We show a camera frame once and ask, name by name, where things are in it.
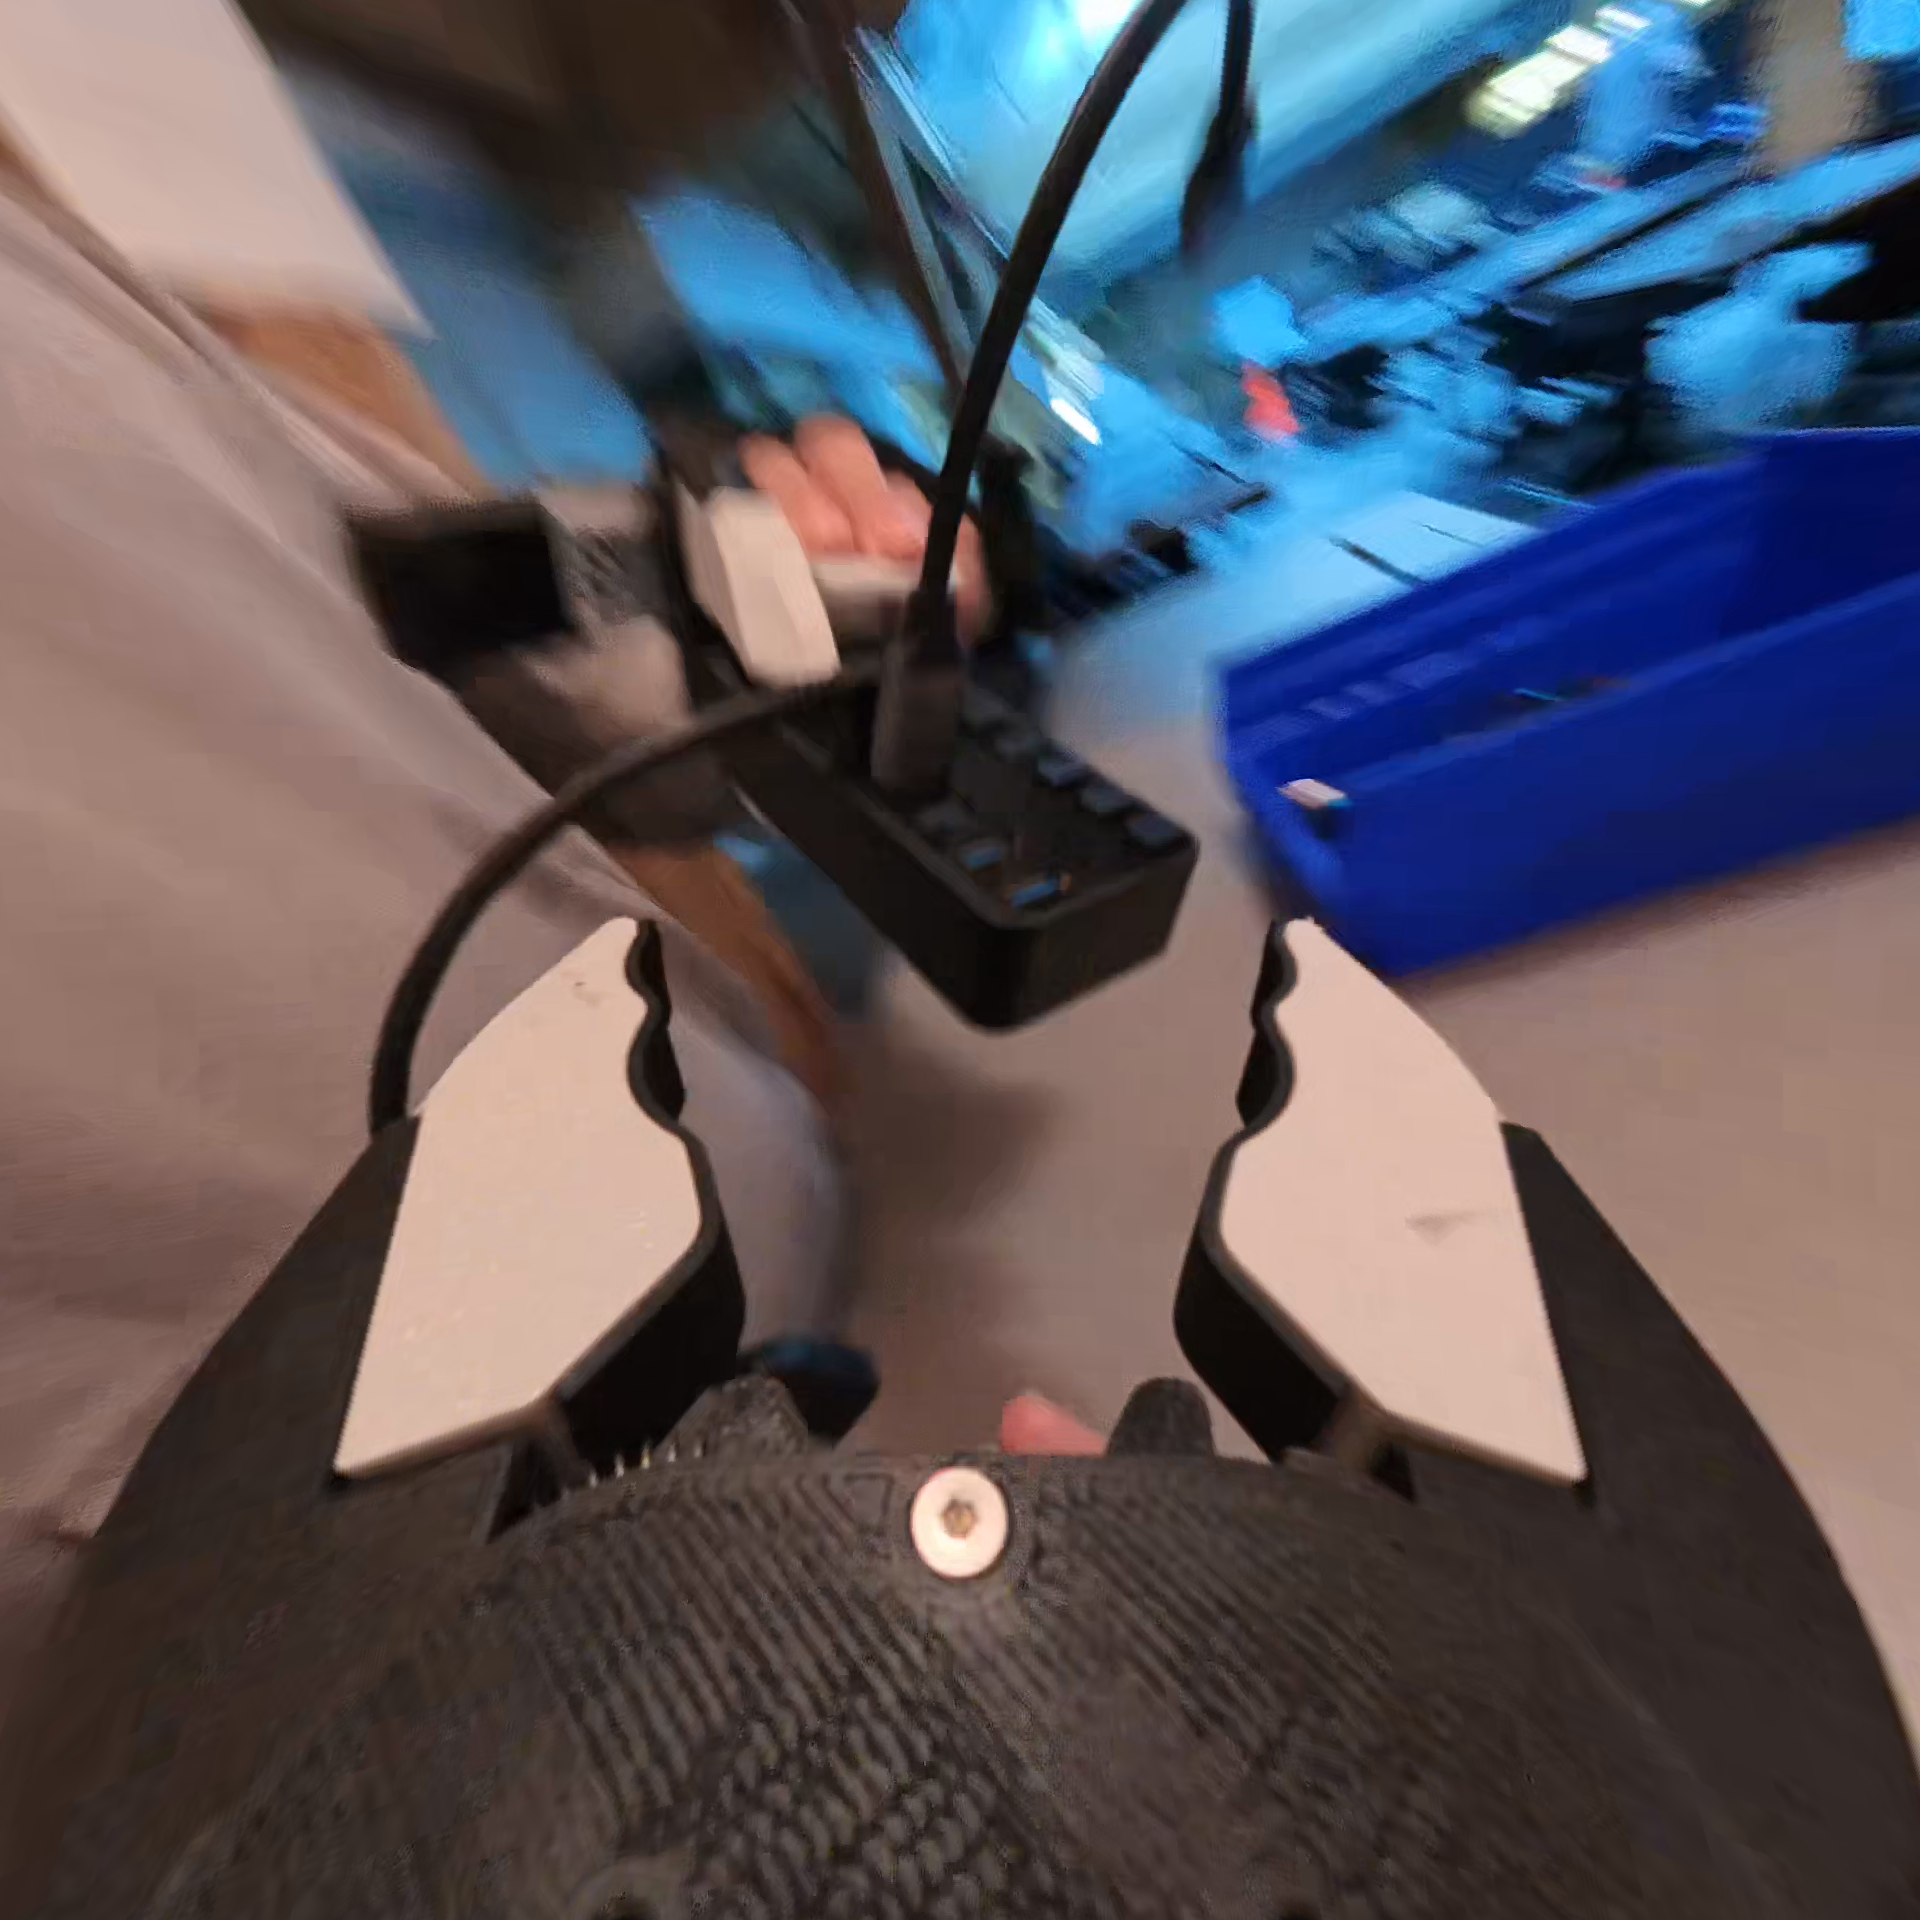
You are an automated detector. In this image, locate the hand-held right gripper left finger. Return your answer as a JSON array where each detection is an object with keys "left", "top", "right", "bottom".
[{"left": 335, "top": 915, "right": 748, "bottom": 1478}]

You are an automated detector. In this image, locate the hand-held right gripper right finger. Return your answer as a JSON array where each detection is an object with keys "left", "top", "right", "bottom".
[{"left": 1174, "top": 918, "right": 1588, "bottom": 1488}]

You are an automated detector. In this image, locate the black usb cable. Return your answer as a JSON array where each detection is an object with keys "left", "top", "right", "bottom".
[{"left": 867, "top": 0, "right": 1193, "bottom": 797}]

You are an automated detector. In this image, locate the black power cable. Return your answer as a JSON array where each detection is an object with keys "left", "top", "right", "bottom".
[{"left": 368, "top": 675, "right": 880, "bottom": 1133}]

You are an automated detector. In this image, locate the black usb hub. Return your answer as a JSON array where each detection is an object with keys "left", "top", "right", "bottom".
[{"left": 697, "top": 644, "right": 1203, "bottom": 1033}]

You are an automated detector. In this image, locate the person's left hand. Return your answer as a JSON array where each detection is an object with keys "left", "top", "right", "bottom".
[{"left": 739, "top": 413, "right": 995, "bottom": 641}]

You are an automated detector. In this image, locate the person's right hand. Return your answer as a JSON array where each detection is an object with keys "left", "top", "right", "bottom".
[{"left": 996, "top": 1390, "right": 1116, "bottom": 1460}]

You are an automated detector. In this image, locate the person's grey sweatshirt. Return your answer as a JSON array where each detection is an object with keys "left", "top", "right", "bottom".
[{"left": 0, "top": 180, "right": 857, "bottom": 1637}]

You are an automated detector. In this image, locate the blue plastic bin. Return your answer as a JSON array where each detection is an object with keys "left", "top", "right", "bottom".
[{"left": 1224, "top": 428, "right": 1920, "bottom": 977}]

